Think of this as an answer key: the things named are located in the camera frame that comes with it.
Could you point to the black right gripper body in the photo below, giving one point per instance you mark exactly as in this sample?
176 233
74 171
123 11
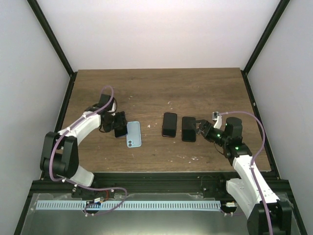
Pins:
208 126

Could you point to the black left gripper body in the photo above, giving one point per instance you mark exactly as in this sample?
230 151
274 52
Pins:
107 126

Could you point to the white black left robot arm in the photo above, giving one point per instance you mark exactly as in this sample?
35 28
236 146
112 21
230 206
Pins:
60 157

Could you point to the blue phone black screen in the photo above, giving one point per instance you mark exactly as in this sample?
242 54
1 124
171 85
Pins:
120 130

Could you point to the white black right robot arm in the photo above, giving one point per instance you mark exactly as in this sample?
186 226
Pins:
266 214

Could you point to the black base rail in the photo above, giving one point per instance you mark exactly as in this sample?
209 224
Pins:
208 184

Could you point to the light blue slotted cable duct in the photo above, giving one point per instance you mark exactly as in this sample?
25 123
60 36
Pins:
135 205

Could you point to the black frame post left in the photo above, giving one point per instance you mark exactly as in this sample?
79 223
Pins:
34 5

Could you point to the black frame post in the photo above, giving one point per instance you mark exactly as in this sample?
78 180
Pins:
282 5
34 5

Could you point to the grey metal front plate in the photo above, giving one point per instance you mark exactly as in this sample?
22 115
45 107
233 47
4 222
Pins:
105 219

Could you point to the black frame post right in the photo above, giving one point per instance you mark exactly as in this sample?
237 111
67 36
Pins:
282 5

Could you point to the magenta phone black screen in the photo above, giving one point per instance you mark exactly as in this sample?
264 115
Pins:
169 127

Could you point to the white phone black screen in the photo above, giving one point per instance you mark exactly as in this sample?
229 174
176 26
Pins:
188 133

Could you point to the light blue phone case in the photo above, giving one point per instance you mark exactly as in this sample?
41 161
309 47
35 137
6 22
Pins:
134 134

